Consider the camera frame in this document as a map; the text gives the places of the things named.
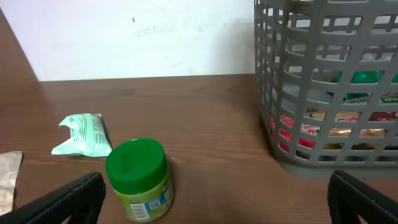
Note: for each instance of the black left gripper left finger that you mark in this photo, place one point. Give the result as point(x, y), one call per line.
point(79, 201)

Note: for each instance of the green lid glass jar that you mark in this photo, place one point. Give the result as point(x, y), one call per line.
point(139, 174)

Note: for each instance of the small white mint packet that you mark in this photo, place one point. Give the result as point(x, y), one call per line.
point(87, 136)

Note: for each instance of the grey plastic slotted basket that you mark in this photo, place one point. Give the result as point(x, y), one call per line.
point(306, 55)

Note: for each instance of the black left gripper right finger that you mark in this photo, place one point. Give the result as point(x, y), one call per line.
point(351, 200)

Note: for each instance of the green coffee sachet bag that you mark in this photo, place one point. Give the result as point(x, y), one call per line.
point(365, 77)

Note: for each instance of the red spaghetti pasta packet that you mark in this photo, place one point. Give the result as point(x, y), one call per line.
point(352, 116)

